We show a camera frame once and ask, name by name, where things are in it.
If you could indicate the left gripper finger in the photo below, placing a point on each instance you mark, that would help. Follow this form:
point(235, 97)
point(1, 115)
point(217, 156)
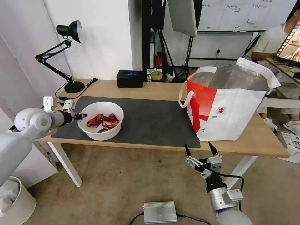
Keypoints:
point(82, 115)
point(79, 118)

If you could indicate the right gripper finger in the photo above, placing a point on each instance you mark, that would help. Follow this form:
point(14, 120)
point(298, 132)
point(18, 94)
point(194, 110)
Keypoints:
point(192, 161)
point(212, 150)

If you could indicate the white round takeout bowl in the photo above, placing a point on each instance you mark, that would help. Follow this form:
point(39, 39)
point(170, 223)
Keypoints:
point(105, 135)

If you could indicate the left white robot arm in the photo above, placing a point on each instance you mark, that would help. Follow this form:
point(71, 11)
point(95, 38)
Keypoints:
point(35, 122)

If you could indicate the white red takeout bag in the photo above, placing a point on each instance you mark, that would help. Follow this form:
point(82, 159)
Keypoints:
point(229, 117)

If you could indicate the white round trash bin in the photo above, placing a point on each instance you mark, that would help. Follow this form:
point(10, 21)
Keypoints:
point(22, 206)

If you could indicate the red crayfish shell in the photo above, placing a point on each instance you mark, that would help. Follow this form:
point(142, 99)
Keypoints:
point(92, 120)
point(109, 125)
point(103, 130)
point(112, 117)

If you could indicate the black desk lamp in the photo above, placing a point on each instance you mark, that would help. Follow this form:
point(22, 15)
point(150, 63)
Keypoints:
point(75, 87)

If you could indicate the white table leg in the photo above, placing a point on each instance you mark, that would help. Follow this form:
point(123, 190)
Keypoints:
point(68, 166)
point(241, 170)

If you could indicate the black tissue box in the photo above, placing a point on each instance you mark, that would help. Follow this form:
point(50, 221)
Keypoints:
point(130, 79)

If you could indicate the dark grey desk mat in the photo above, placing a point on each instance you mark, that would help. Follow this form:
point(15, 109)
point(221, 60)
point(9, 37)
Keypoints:
point(152, 117)

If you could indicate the silver power supply box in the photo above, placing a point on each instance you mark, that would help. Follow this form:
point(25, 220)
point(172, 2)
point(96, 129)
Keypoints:
point(159, 212)

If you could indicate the white low cabinet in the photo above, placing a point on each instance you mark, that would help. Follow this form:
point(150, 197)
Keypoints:
point(39, 168)

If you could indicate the white printed cardboard box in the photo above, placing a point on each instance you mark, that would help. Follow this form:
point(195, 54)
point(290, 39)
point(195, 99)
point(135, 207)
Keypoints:
point(290, 145)

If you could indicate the yellow green tape roll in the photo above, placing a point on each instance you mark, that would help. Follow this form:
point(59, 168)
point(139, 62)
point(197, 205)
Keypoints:
point(156, 76)

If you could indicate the red fire extinguisher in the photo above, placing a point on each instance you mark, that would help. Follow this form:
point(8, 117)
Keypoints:
point(159, 59)

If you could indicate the black light stand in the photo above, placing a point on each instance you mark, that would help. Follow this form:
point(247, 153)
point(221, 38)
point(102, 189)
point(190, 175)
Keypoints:
point(191, 54)

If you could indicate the wooden side desk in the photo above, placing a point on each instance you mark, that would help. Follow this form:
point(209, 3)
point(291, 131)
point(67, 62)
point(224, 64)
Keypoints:
point(284, 70)

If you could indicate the person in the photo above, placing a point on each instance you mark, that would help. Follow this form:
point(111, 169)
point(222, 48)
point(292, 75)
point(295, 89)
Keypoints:
point(267, 39)

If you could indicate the black computer monitor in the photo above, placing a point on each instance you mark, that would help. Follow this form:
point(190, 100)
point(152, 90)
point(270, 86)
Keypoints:
point(291, 44)

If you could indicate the grey softbox light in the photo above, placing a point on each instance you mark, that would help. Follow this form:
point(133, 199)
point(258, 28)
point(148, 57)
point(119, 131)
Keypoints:
point(184, 16)

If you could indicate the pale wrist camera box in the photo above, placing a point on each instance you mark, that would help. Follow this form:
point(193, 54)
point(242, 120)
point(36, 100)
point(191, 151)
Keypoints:
point(69, 105)
point(214, 164)

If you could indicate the white wall board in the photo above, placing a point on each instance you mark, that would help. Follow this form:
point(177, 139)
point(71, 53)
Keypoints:
point(234, 14)

